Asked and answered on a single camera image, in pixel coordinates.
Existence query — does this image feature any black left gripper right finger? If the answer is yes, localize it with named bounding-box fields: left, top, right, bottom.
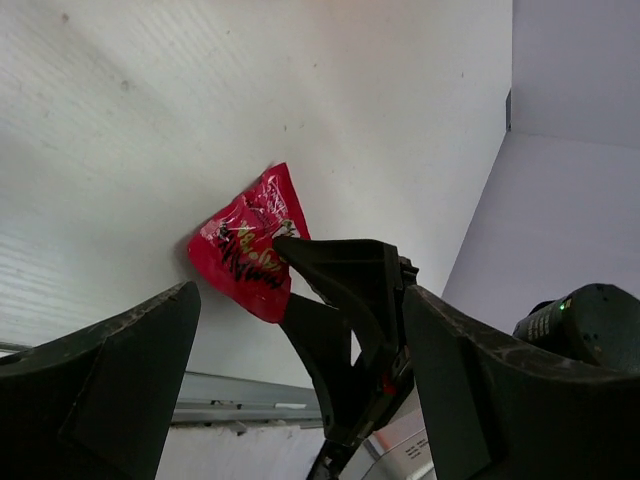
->
left=403, top=286, right=639, bottom=479

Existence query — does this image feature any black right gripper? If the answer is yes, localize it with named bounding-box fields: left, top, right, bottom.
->
left=513, top=283, right=639, bottom=373

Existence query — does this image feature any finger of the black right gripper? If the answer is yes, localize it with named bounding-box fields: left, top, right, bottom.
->
left=274, top=238, right=418, bottom=378
left=280, top=294, right=414, bottom=447

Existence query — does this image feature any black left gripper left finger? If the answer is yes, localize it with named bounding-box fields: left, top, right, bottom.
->
left=1, top=282, right=201, bottom=479

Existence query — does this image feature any red snack packet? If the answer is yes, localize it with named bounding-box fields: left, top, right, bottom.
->
left=187, top=163, right=310, bottom=324

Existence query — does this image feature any aluminium table frame rail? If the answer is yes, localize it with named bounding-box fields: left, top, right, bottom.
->
left=1, top=338, right=322, bottom=443

